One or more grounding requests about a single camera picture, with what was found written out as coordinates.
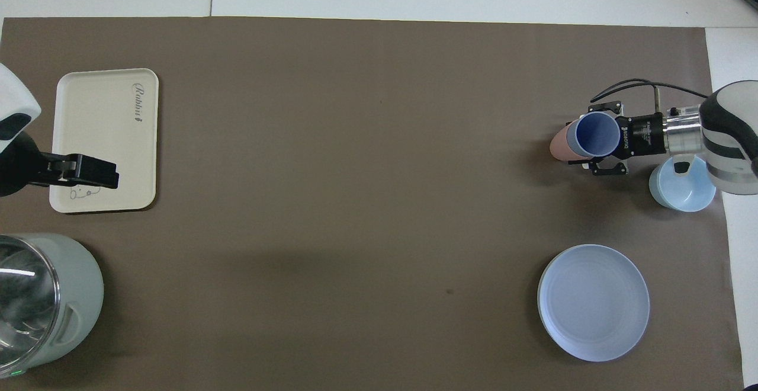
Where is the pink plastic cup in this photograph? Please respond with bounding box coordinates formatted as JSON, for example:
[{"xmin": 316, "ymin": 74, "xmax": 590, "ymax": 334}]
[{"xmin": 549, "ymin": 120, "xmax": 594, "ymax": 161}]

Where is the light blue bowl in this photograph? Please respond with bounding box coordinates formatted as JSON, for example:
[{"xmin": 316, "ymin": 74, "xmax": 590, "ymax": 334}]
[{"xmin": 648, "ymin": 155, "xmax": 718, "ymax": 213}]

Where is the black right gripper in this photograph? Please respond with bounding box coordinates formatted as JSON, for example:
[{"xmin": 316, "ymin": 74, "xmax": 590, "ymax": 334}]
[{"xmin": 568, "ymin": 101, "xmax": 668, "ymax": 177}]

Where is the blue plastic cup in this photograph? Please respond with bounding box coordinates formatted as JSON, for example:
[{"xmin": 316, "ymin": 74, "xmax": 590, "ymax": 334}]
[{"xmin": 566, "ymin": 111, "xmax": 622, "ymax": 159}]

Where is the blue round plate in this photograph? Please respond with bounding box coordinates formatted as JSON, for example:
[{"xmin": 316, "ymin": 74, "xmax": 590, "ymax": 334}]
[{"xmin": 537, "ymin": 244, "xmax": 651, "ymax": 363}]

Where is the glass pot lid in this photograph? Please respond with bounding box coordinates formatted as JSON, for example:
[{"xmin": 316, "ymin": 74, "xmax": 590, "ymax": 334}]
[{"xmin": 0, "ymin": 237, "xmax": 62, "ymax": 374}]

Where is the pale green cooking pot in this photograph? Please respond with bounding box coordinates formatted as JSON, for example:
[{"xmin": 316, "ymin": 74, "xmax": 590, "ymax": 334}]
[{"xmin": 0, "ymin": 233, "xmax": 105, "ymax": 379}]

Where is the brown table mat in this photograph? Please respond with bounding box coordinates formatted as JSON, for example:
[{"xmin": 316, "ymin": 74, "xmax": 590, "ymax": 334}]
[{"xmin": 0, "ymin": 17, "xmax": 746, "ymax": 391}]

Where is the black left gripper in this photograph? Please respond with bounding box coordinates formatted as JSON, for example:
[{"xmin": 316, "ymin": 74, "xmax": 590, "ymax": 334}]
[{"xmin": 0, "ymin": 132, "xmax": 120, "ymax": 197}]

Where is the cream rabbit print tray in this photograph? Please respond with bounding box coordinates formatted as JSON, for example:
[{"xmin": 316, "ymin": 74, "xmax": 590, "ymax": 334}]
[{"xmin": 49, "ymin": 68, "xmax": 159, "ymax": 214}]

